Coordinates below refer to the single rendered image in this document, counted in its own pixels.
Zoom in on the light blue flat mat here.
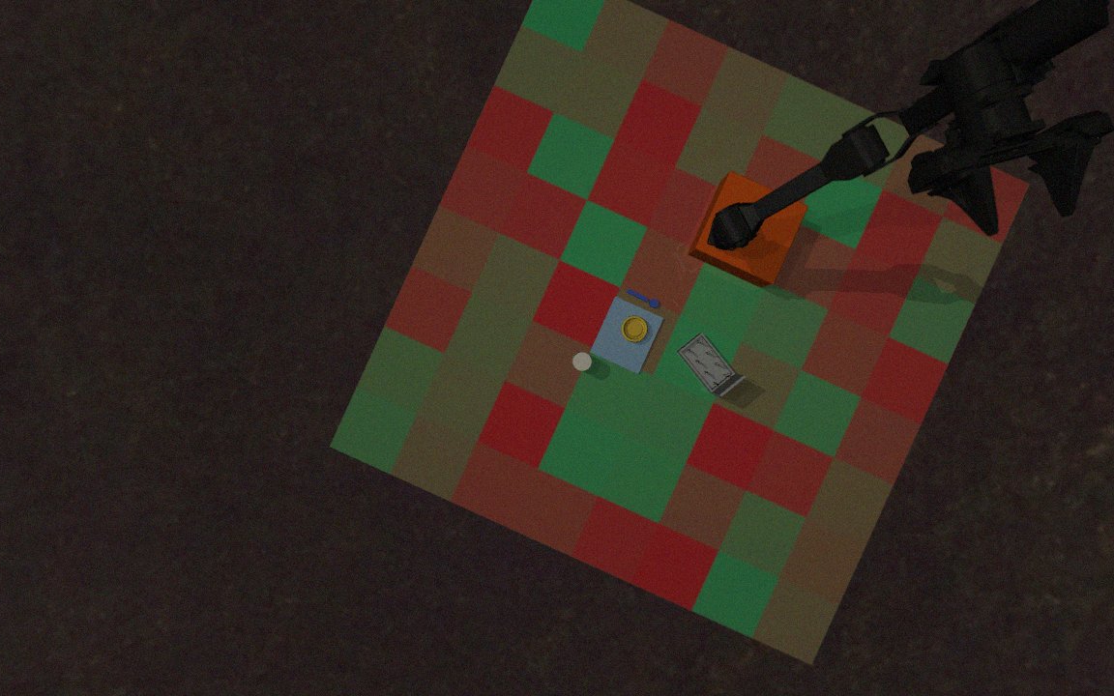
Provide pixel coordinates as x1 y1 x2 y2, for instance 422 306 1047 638
590 297 663 374

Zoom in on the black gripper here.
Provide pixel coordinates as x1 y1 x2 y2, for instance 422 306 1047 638
907 79 1114 236

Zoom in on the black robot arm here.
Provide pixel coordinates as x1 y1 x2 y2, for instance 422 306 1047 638
707 0 1110 251

